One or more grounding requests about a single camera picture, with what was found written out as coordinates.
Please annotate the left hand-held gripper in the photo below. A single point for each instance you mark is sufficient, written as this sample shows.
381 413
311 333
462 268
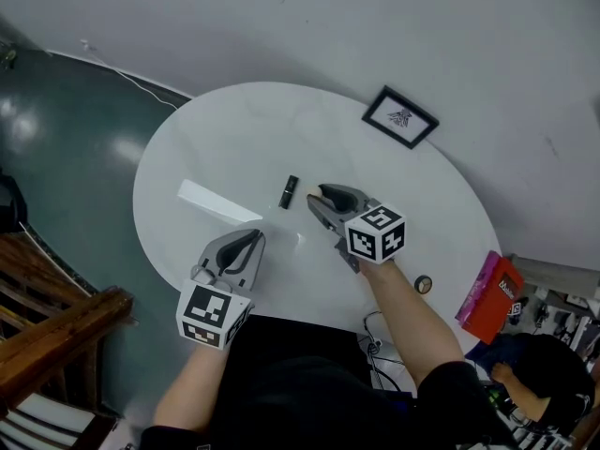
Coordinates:
211 314

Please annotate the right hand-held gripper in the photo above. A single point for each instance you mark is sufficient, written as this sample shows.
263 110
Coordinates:
375 235

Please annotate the small black stick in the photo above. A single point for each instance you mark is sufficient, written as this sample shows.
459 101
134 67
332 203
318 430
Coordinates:
289 192

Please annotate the small round compact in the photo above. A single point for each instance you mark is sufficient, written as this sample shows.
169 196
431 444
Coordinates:
424 284

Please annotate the person's right forearm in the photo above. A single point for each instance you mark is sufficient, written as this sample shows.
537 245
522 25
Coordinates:
412 326

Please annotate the person's left forearm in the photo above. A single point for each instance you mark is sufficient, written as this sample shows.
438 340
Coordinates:
192 387

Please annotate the white oval table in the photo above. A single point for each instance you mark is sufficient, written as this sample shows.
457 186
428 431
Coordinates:
225 134

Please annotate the person's black top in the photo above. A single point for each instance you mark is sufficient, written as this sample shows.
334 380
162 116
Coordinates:
304 392

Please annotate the pink book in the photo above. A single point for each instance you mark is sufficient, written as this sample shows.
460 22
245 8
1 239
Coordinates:
478 289

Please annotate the wooden bench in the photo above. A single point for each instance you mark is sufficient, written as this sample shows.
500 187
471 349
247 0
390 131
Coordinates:
56 326

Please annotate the grey shelf unit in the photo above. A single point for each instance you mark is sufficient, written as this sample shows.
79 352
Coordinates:
558 272

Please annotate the black chair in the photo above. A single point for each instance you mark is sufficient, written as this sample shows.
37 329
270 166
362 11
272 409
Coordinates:
9 199

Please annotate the white slatted rack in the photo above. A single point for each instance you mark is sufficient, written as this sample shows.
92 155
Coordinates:
42 422

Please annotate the black picture frame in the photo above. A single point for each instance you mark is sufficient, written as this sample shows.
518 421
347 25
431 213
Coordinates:
399 117

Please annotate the white wall plug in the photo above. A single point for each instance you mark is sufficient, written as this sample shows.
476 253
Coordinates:
86 44

